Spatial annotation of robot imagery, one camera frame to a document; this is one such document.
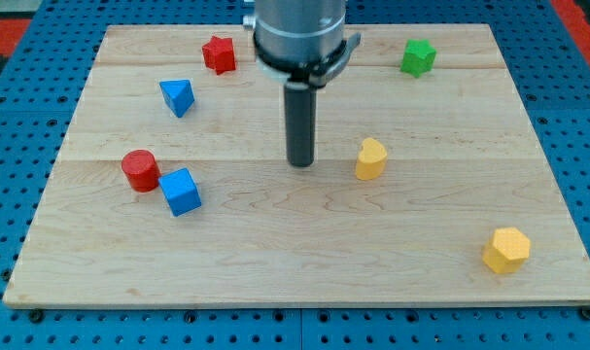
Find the yellow hexagon block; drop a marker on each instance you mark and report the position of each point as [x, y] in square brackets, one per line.
[506, 250]

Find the blue triangle block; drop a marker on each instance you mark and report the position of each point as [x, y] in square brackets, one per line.
[178, 96]

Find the green star block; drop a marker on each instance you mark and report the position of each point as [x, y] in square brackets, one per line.
[418, 57]

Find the dark gray pusher rod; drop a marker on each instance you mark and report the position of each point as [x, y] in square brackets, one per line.
[300, 122]

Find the light wooden board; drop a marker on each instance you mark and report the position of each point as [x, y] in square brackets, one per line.
[463, 160]

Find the red star block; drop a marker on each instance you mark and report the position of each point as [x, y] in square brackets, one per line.
[219, 55]

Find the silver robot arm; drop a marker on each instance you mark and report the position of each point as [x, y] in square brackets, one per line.
[301, 43]

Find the blue cube block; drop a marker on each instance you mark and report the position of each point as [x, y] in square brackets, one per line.
[180, 191]

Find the red cylinder block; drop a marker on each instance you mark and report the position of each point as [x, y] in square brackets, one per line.
[141, 170]

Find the yellow heart block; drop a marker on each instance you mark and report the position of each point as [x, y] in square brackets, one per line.
[371, 160]

